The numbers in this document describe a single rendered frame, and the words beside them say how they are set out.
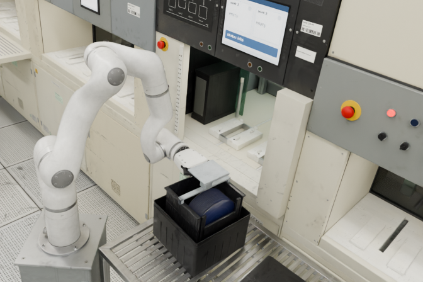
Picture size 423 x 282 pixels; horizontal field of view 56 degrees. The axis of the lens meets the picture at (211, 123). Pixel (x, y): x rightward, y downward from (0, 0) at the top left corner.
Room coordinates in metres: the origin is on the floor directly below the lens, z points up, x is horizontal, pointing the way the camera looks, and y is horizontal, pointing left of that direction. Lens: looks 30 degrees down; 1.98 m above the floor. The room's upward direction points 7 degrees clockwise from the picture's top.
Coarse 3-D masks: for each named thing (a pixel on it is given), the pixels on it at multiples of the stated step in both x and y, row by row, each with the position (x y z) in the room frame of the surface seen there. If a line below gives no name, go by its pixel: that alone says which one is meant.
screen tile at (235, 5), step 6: (234, 0) 1.52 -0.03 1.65; (228, 6) 1.54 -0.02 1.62; (234, 6) 1.52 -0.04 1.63; (240, 6) 1.50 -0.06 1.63; (246, 6) 1.48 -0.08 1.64; (252, 6) 1.46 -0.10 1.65; (240, 12) 1.50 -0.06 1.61; (246, 12) 1.48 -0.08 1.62; (252, 12) 1.46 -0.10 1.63; (228, 18) 1.53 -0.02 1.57; (234, 18) 1.52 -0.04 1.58; (246, 18) 1.48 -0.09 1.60; (228, 24) 1.53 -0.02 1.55; (234, 24) 1.51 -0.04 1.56; (240, 24) 1.49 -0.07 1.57; (246, 24) 1.47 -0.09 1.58; (240, 30) 1.49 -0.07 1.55; (246, 30) 1.47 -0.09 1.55
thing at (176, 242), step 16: (160, 208) 1.14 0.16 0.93; (160, 224) 1.13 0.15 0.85; (176, 224) 1.06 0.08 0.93; (240, 224) 1.12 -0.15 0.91; (160, 240) 1.13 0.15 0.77; (176, 240) 1.05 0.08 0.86; (192, 240) 0.99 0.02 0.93; (208, 240) 1.01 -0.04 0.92; (224, 240) 1.07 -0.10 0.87; (240, 240) 1.14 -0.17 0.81; (176, 256) 1.05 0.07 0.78; (192, 256) 0.98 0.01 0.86; (208, 256) 1.02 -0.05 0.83; (224, 256) 1.08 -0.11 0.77; (192, 272) 0.98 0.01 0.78
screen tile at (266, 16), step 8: (256, 16) 1.45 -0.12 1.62; (264, 16) 1.42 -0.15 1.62; (272, 16) 1.40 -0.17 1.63; (272, 24) 1.40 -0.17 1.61; (280, 24) 1.38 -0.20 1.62; (256, 32) 1.44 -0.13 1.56; (264, 32) 1.42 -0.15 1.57; (272, 32) 1.39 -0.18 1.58; (280, 32) 1.37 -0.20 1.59; (272, 40) 1.39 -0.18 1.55
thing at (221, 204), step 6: (216, 204) 1.10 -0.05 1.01; (222, 204) 1.12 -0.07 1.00; (228, 204) 1.15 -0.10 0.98; (210, 210) 1.08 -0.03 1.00; (216, 210) 1.10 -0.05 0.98; (222, 210) 1.13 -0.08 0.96; (228, 210) 1.15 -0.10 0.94; (210, 216) 1.09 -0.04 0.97; (216, 216) 1.11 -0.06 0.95; (222, 216) 1.13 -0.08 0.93; (210, 222) 1.09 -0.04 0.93; (222, 228) 1.14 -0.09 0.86
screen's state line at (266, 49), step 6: (228, 36) 1.53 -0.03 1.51; (234, 36) 1.51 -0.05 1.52; (240, 36) 1.49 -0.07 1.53; (240, 42) 1.48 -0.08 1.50; (246, 42) 1.47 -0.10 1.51; (252, 42) 1.45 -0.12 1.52; (258, 42) 1.43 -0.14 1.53; (258, 48) 1.43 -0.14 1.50; (264, 48) 1.41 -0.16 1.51; (270, 48) 1.39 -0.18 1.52; (276, 48) 1.37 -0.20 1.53; (270, 54) 1.39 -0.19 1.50; (276, 54) 1.37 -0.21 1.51
